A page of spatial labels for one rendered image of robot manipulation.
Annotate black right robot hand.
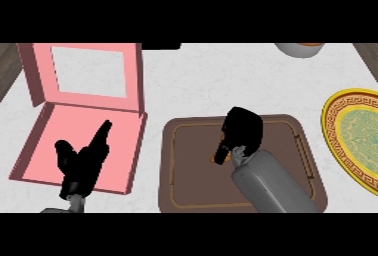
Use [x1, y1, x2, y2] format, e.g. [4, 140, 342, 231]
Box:
[215, 106, 265, 166]

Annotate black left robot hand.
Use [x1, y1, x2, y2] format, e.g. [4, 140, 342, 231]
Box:
[54, 119, 114, 201]

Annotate orange-brown croissant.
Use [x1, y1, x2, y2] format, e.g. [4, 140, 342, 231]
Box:
[210, 133, 234, 165]

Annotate brown tray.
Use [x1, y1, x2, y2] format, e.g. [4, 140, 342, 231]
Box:
[157, 114, 330, 214]

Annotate yellow patterned plate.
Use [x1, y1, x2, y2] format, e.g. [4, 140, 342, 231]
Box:
[321, 87, 378, 196]

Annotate open pink box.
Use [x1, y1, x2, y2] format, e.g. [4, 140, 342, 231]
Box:
[8, 43, 150, 196]

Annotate grey round bowl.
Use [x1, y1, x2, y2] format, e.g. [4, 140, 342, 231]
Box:
[274, 43, 327, 59]

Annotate black flat object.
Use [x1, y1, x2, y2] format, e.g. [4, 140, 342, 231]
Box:
[141, 43, 184, 51]

